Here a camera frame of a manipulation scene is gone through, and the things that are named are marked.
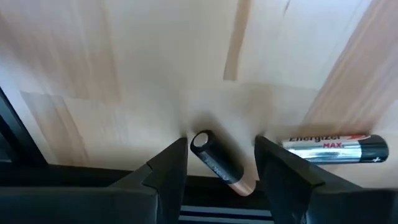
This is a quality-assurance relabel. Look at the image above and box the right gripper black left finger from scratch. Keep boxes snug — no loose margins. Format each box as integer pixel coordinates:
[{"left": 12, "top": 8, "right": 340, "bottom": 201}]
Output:
[{"left": 0, "top": 137, "right": 188, "bottom": 224}]

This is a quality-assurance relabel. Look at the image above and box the silver black Energizer battery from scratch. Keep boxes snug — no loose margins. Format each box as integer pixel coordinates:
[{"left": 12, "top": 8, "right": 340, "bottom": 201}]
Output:
[{"left": 281, "top": 134, "right": 390, "bottom": 165}]

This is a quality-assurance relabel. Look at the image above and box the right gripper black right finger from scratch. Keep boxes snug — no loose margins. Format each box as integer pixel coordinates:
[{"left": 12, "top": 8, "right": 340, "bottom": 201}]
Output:
[{"left": 254, "top": 135, "right": 398, "bottom": 224}]

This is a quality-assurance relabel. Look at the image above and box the black copper-top AA battery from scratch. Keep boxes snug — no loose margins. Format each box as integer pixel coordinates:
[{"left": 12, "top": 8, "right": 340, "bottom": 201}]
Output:
[{"left": 190, "top": 129, "right": 257, "bottom": 197}]

